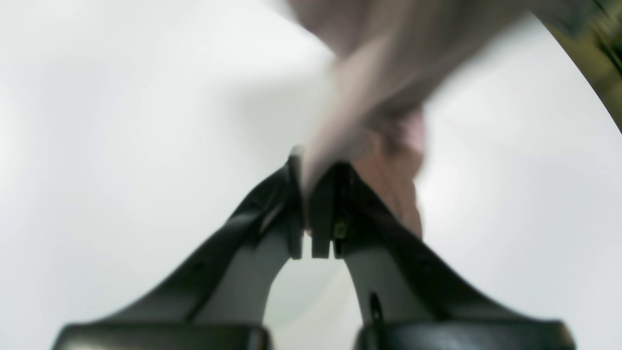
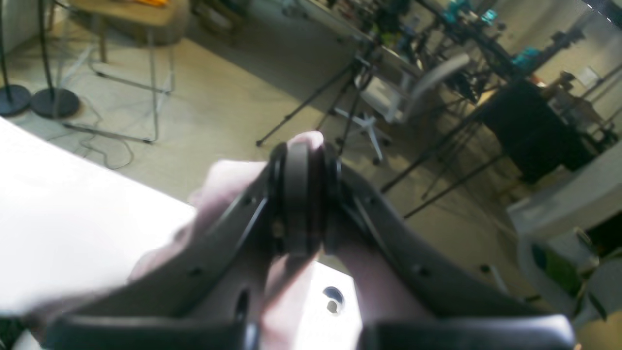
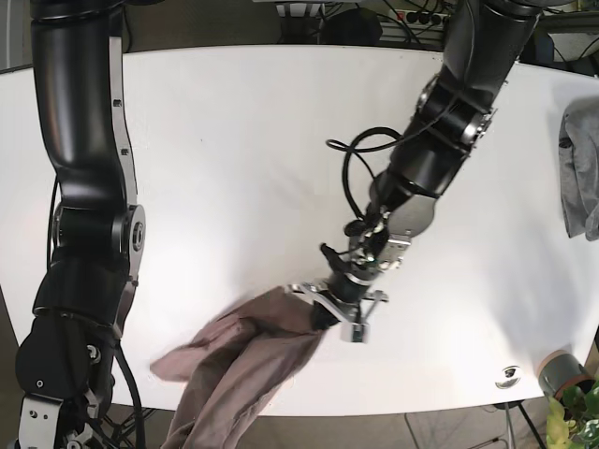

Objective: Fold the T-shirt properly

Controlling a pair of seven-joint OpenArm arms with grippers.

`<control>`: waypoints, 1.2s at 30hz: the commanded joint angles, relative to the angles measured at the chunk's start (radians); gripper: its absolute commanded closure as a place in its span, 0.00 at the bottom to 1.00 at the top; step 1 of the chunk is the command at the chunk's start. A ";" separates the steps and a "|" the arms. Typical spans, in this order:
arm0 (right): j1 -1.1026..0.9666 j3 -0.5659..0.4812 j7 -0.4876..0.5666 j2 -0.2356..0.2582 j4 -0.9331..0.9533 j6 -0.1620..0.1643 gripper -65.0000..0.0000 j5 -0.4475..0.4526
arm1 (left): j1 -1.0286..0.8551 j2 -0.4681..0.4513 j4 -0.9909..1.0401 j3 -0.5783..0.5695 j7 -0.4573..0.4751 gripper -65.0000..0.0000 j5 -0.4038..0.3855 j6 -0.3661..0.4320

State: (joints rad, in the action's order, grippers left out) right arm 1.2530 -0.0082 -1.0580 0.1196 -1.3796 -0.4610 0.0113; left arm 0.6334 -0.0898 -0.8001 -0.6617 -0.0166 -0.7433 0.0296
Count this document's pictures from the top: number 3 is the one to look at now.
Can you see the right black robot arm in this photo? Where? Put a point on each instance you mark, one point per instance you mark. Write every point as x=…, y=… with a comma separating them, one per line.
x=96, y=230

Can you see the grey T-shirt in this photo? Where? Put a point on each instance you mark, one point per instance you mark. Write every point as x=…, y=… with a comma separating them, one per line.
x=578, y=167

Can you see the white power strip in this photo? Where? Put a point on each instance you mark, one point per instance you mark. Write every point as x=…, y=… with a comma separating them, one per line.
x=420, y=19

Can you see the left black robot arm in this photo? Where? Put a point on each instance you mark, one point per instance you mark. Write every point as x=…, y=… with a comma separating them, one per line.
x=454, y=110

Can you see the grey plant pot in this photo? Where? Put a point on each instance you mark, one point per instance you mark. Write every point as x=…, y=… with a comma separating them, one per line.
x=560, y=370

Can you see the dusty pink T-shirt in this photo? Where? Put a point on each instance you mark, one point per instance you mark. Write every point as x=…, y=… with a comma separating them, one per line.
x=234, y=366

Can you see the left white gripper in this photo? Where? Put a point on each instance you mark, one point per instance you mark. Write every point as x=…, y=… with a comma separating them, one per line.
x=328, y=311

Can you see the green potted plant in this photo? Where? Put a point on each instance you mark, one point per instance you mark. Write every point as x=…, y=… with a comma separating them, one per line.
x=572, y=420

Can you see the silver table grommet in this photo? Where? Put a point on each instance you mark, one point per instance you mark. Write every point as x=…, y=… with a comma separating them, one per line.
x=508, y=377

